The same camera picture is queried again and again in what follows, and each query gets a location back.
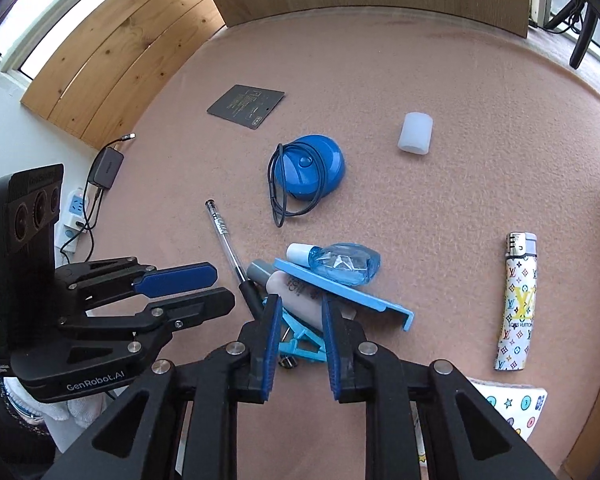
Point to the white power strip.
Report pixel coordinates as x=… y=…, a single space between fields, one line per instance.
x=75 y=210

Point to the patterned white tissue pack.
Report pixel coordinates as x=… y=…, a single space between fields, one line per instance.
x=505 y=402

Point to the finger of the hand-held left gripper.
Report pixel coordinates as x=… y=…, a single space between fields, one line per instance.
x=180 y=277
x=200 y=305

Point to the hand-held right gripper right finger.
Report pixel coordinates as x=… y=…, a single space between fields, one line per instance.
x=332 y=345

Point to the pine plank panel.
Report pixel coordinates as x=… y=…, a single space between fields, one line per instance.
x=120 y=50

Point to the patterned white lighter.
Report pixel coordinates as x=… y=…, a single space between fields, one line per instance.
x=517 y=310

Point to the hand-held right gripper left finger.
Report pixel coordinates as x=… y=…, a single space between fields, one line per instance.
x=270 y=345

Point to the light blue phone stand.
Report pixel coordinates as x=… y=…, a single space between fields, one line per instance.
x=360 y=297

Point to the small tube with grey cap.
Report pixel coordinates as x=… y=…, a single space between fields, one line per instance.
x=292 y=292

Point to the black power adapter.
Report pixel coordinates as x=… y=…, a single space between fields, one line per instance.
x=106 y=167

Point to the clear blue dropper bottle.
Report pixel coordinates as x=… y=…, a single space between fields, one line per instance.
x=345 y=262

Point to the clear ballpoint pen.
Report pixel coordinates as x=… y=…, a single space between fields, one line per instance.
x=220 y=227

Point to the white silicone cylinder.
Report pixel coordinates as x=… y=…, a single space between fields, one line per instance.
x=415 y=132

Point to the dark grey card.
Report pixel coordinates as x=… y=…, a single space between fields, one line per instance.
x=242 y=106

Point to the person's left hand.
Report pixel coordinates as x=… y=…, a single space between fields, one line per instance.
x=75 y=410

